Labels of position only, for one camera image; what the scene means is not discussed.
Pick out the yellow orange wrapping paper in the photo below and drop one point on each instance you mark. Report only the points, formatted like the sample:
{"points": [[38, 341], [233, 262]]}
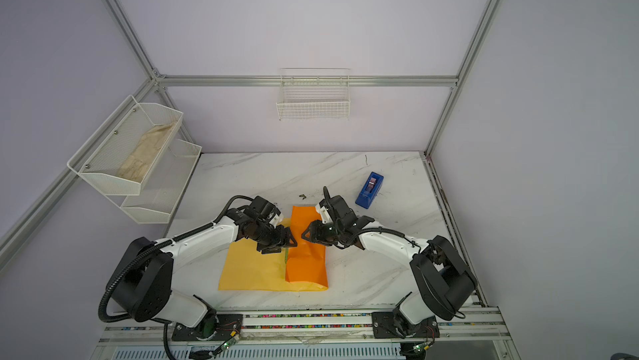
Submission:
{"points": [[246, 269]]}

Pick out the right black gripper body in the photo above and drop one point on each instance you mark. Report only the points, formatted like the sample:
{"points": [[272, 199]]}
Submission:
{"points": [[334, 233]]}

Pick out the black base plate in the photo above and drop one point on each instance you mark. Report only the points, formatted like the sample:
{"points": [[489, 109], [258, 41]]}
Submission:
{"points": [[395, 325], [216, 328]]}

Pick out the blue tape dispenser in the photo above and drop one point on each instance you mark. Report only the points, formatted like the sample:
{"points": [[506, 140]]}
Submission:
{"points": [[370, 190]]}

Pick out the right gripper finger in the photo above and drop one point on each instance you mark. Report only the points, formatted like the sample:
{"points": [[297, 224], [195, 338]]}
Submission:
{"points": [[316, 232], [353, 243]]}

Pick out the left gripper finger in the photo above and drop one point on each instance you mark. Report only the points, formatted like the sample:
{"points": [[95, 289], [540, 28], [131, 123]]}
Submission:
{"points": [[271, 247], [285, 238]]}

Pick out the white wire wall basket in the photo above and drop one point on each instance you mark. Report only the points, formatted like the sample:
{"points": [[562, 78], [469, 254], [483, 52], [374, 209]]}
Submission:
{"points": [[314, 94]]}

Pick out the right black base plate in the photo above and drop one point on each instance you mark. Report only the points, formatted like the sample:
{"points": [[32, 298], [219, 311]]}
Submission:
{"points": [[395, 325]]}

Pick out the white mesh shelf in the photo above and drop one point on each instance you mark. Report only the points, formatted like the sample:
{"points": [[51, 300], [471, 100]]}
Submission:
{"points": [[99, 159], [159, 198]]}

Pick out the aluminium frame rail front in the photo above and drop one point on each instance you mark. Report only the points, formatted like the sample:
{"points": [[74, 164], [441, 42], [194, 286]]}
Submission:
{"points": [[325, 326]]}

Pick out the upper white mesh shelf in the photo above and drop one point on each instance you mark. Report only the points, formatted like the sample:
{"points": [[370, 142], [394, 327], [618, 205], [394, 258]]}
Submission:
{"points": [[99, 159]]}

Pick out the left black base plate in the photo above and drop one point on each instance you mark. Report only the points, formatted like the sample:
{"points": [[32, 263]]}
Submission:
{"points": [[216, 328]]}

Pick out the lower white mesh shelf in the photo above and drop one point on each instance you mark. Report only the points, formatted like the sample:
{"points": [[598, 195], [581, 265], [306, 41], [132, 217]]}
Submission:
{"points": [[159, 198]]}

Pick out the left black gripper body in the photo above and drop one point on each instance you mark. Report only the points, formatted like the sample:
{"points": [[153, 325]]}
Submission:
{"points": [[267, 235]]}

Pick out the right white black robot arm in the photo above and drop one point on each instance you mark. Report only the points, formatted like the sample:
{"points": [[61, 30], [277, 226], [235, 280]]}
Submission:
{"points": [[443, 279]]}

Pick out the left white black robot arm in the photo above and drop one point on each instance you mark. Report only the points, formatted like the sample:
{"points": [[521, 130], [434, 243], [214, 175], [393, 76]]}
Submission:
{"points": [[141, 287]]}

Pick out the beige cloth in shelf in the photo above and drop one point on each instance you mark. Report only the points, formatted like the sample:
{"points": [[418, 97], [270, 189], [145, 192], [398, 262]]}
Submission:
{"points": [[139, 162]]}

